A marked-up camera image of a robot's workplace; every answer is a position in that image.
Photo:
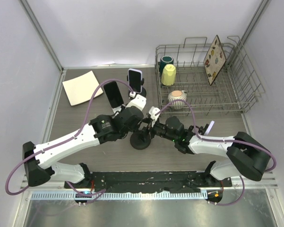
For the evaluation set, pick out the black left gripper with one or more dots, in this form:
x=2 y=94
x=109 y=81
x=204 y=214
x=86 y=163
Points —
x=122 y=110

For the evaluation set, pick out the black round-base phone stand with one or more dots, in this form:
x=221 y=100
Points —
x=140 y=140

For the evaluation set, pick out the lilac-case phone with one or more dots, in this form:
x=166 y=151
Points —
x=134 y=72
x=208 y=128

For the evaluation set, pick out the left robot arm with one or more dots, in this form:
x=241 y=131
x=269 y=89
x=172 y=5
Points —
x=42 y=161

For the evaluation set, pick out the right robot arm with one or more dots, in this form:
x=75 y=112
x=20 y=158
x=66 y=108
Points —
x=242 y=154

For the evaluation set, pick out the white folding phone stand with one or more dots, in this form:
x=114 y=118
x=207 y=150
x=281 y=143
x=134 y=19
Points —
x=119 y=109

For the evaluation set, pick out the black phone on white stand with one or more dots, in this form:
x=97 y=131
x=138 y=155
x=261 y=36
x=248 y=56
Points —
x=113 y=94

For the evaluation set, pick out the striped white ceramic bowl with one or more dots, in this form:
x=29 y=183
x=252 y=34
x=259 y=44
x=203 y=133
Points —
x=177 y=96

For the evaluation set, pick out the yellow faceted cup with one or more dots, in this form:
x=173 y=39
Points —
x=168 y=75

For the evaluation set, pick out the dark green mug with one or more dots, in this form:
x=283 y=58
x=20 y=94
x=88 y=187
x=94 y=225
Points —
x=166 y=62

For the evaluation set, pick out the white square plate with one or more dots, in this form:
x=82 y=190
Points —
x=80 y=89

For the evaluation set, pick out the floral square plate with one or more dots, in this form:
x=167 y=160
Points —
x=214 y=60

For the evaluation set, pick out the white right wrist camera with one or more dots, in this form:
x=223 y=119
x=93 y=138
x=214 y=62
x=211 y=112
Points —
x=154 y=113

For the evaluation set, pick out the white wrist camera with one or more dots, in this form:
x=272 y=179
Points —
x=139 y=102
x=154 y=113

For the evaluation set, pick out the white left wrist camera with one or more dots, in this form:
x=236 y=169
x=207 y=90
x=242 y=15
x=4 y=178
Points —
x=139 y=102

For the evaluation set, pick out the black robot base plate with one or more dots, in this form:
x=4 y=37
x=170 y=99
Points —
x=150 y=182

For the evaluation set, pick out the grey wire dish rack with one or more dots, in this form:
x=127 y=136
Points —
x=236 y=88

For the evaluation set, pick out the white slotted cable duct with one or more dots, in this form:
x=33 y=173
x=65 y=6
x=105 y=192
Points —
x=108 y=196

